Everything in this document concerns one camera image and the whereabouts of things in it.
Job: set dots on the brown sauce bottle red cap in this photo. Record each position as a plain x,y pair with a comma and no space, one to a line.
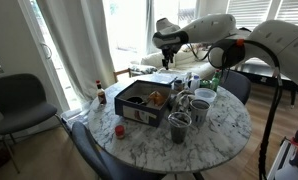
101,93

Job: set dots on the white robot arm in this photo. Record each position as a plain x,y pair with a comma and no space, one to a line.
274,41

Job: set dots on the round white marble table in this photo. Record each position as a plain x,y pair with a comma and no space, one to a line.
219,139

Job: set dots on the dark grey chair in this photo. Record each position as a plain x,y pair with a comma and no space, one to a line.
23,105

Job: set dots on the blue fabric chair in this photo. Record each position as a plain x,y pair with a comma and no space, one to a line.
107,167

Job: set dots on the beige sofa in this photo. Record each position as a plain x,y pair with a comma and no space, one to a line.
190,60

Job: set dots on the orange snack packet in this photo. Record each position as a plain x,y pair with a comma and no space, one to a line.
157,98

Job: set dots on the dark smoky plastic cup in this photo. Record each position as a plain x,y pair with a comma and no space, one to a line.
179,124

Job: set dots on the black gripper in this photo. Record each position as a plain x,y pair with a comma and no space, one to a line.
168,55

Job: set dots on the large clear plastic container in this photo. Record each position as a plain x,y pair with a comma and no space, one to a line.
205,94

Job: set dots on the green bottle with red cap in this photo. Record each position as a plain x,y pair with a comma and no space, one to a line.
215,80

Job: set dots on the blue cardboard box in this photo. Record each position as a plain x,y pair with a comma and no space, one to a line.
132,102

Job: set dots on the white bottle with blue cap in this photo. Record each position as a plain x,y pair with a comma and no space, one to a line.
195,83

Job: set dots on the white curtain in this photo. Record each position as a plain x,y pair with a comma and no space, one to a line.
78,29

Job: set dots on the clear storage box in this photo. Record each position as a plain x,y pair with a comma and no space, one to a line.
167,78

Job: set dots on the crumpled white grey cloth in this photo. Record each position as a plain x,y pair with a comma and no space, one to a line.
181,102

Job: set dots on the white window blinds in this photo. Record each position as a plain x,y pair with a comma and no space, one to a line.
250,13

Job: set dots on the small red capped jar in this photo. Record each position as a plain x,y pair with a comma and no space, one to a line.
120,131

